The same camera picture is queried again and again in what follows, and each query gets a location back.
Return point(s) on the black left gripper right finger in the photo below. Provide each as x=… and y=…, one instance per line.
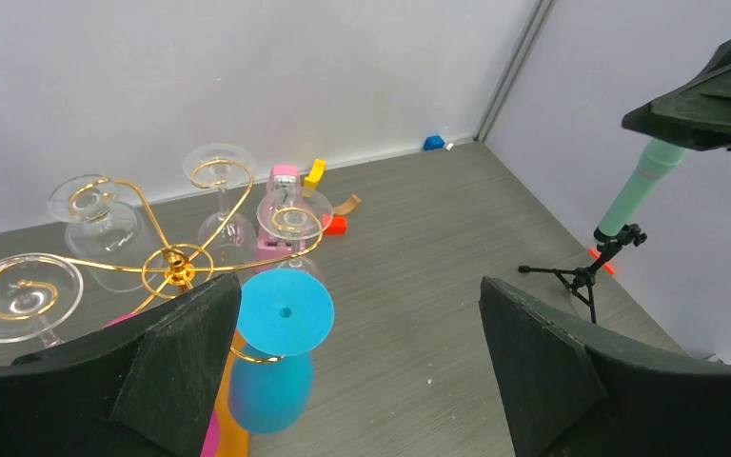
x=572, y=388

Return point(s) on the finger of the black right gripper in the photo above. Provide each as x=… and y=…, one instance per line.
x=694, y=116

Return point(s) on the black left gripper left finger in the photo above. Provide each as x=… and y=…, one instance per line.
x=145, y=386

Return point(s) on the blue plastic wine glass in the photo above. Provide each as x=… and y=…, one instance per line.
x=285, y=314

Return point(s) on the clear wine glass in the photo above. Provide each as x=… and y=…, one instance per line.
x=316, y=206
x=38, y=293
x=226, y=234
x=101, y=228

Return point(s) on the orange wooden rack base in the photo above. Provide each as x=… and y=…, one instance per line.
x=234, y=440

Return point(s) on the mint green microphone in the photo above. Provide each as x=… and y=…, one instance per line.
x=658, y=158

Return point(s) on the pink metronome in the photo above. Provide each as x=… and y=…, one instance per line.
x=280, y=180

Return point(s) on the red block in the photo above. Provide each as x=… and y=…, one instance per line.
x=335, y=225

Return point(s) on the yellow curved block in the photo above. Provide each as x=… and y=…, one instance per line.
x=315, y=175

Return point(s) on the tan arch block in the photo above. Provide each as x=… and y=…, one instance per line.
x=351, y=204

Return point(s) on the blue block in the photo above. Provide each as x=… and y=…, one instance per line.
x=434, y=142

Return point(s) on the gold wire glass rack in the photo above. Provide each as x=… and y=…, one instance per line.
x=170, y=265

